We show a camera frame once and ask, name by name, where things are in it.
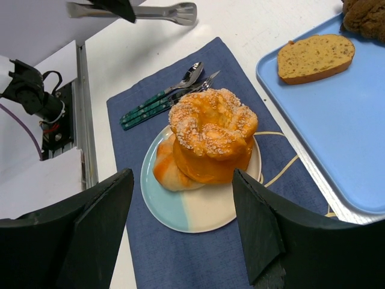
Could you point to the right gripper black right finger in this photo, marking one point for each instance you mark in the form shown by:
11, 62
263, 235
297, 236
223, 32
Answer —
288, 246

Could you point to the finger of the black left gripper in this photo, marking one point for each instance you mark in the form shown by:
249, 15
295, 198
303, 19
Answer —
121, 8

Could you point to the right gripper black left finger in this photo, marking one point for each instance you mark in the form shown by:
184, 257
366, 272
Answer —
71, 244

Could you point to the silver metal tongs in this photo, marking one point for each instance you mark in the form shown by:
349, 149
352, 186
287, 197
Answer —
184, 13

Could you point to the white orange striped bun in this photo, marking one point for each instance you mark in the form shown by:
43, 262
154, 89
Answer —
167, 173

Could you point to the orange ring cake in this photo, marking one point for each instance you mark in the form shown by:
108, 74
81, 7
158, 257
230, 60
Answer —
213, 133

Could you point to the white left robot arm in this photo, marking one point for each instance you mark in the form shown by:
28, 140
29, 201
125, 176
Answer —
4, 76

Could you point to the sliced loaf bread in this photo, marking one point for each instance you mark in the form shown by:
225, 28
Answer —
314, 58

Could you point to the brown croissant bread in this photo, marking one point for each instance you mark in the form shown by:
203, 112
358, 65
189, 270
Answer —
364, 17

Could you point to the blue cloth placemat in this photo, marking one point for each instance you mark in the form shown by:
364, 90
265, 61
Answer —
162, 257

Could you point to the cream and blue plate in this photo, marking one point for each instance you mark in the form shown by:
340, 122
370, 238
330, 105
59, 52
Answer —
191, 211

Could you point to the spoon with green handle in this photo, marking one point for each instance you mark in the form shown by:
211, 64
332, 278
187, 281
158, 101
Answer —
189, 78

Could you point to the aluminium table frame rail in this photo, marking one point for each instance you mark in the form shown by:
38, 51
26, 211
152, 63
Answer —
83, 120

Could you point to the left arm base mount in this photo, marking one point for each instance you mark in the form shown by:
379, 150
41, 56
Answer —
42, 95

